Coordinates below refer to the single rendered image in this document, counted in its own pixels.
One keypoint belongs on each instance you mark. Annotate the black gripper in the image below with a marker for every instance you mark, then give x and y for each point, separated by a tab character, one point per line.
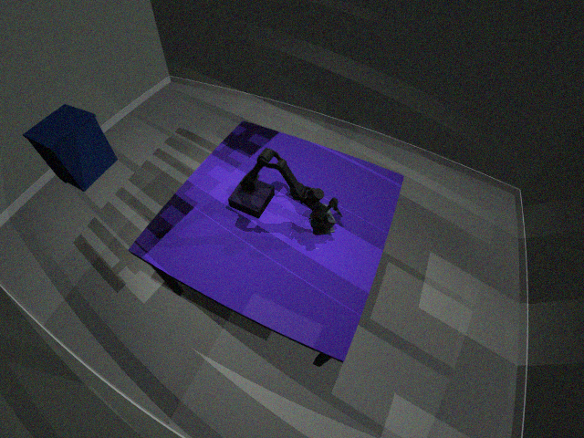
332	203

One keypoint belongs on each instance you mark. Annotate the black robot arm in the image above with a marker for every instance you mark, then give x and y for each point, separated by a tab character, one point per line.
305	194

